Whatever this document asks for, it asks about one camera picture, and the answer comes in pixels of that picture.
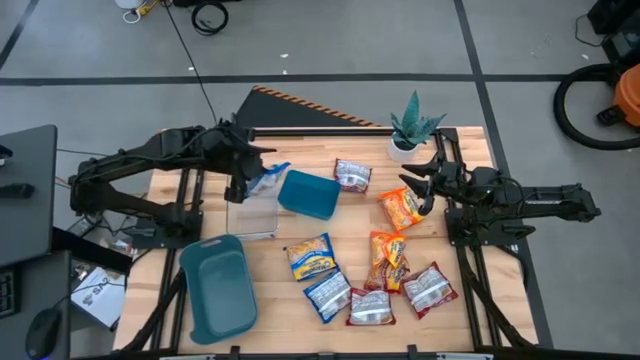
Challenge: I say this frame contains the orange vacuum with hose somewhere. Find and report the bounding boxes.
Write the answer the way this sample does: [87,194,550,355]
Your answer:
[552,62,640,151]

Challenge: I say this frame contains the white plant pot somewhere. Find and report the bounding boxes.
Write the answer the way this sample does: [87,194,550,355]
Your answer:
[387,137,422,164]

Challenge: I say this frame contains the white printed box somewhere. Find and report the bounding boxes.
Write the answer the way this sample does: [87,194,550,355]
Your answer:
[69,266,127,331]

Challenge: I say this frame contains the blue yellow Maruchan noodle pack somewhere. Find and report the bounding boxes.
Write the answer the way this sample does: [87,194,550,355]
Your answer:
[284,232,339,283]

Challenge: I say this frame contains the clear plastic container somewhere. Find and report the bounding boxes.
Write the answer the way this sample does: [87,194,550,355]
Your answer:
[225,172,280,241]

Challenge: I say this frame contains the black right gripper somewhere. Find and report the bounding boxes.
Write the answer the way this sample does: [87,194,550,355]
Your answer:
[398,152,477,202]

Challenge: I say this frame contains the orange Maruchan noodle pack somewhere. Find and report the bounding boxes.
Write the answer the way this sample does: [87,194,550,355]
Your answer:
[368,229,409,271]
[377,186,427,234]

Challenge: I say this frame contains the black equipment case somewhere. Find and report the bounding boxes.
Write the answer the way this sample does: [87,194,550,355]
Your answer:
[587,0,640,65]

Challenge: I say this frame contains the grey desk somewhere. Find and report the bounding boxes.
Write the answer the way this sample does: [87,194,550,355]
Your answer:
[0,249,72,360]
[0,124,59,267]

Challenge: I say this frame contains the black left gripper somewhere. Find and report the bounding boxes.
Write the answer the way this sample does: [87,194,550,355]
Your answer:
[214,119,278,204]

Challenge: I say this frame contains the black computer mouse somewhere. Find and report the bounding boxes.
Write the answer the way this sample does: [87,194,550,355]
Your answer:
[24,307,64,360]

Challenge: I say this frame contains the large teal plastic bin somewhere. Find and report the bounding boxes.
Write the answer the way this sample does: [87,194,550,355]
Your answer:
[178,233,260,346]

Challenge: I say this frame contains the black keyboard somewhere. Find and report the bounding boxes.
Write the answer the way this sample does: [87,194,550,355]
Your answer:
[0,269,22,319]

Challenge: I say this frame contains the red yellow Maruchan noodle pack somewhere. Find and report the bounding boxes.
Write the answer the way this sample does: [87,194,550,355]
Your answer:
[363,254,412,295]

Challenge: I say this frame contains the black ramp with orange stripe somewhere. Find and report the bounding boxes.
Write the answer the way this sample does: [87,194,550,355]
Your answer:
[234,84,382,129]

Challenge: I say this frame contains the orange shop vacuum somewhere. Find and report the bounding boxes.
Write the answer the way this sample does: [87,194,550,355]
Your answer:
[594,63,640,128]

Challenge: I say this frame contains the long black floor cable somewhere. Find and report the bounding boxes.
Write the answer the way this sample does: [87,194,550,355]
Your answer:
[160,0,220,126]

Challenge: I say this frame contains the small teal plastic bin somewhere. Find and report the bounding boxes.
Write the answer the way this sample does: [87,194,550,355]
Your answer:
[277,168,342,222]

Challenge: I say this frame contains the black coiled cable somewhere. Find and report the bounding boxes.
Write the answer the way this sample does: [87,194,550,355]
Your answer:
[190,1,230,37]

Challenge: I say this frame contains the green artificial plant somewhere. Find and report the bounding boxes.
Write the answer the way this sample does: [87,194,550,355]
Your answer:
[389,90,448,151]

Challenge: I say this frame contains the black remote on desk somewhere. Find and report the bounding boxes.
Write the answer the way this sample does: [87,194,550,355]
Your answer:
[0,183,36,200]

